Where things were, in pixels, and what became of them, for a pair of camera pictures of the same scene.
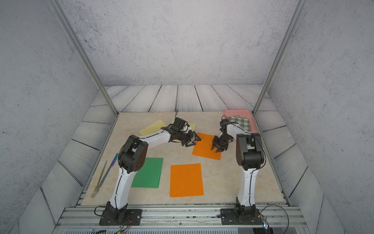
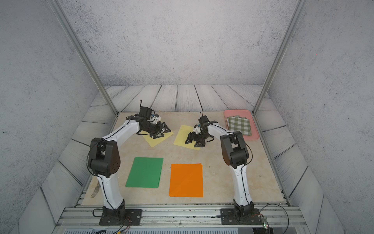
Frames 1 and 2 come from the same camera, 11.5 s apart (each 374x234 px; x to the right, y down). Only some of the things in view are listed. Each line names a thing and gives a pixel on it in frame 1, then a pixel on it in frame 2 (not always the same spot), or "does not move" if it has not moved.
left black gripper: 191,137 → 159,129
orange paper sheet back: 203,147 → 186,180
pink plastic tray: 245,113 does not move
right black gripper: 215,144 → 193,136
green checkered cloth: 243,122 does not move
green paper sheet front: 149,175 does not move
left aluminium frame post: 64,19 does not move
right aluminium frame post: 294,20 does not move
